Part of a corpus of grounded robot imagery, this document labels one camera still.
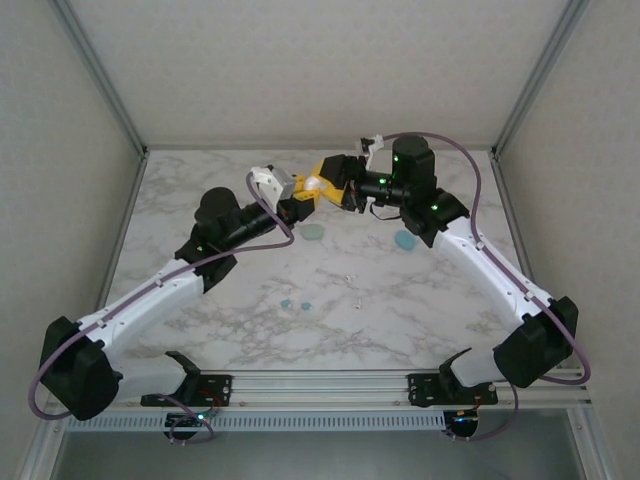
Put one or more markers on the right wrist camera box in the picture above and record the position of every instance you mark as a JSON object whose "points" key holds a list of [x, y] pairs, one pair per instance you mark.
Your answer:
{"points": [[370, 145]]}

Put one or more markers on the mint green earbud charging case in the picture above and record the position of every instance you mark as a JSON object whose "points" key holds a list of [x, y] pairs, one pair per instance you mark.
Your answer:
{"points": [[312, 232]]}

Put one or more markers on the blue earbud charging case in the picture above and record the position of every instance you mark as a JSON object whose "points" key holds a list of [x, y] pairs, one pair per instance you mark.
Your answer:
{"points": [[404, 241]]}

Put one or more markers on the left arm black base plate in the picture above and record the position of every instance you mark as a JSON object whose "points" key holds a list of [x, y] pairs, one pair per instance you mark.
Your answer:
{"points": [[215, 387]]}

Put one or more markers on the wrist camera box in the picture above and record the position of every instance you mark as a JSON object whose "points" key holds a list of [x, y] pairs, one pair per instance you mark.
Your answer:
{"points": [[272, 182], [370, 145]]}

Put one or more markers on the aluminium table rear rail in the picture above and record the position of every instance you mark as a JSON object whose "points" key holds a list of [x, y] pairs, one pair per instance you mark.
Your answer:
{"points": [[250, 148]]}

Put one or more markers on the aluminium frame post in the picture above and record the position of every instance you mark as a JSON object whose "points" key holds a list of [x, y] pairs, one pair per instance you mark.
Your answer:
{"points": [[539, 75], [102, 75]]}

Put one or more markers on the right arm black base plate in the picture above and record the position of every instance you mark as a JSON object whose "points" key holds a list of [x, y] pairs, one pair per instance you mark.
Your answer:
{"points": [[425, 387]]}

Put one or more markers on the aluminium table edge rail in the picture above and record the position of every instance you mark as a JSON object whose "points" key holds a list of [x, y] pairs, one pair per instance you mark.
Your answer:
{"points": [[505, 195], [118, 250]]}

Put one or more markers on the aluminium mounting rail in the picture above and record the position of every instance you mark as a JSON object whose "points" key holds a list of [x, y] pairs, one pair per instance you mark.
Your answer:
{"points": [[320, 385]]}

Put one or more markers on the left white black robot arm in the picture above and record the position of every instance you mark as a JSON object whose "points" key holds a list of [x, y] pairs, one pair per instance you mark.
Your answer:
{"points": [[150, 300]]}

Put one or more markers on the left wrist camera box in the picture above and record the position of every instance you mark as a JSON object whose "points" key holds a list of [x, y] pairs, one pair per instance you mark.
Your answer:
{"points": [[272, 182]]}

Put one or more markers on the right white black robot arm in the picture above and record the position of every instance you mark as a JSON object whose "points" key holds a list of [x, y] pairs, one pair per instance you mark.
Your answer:
{"points": [[480, 265]]}

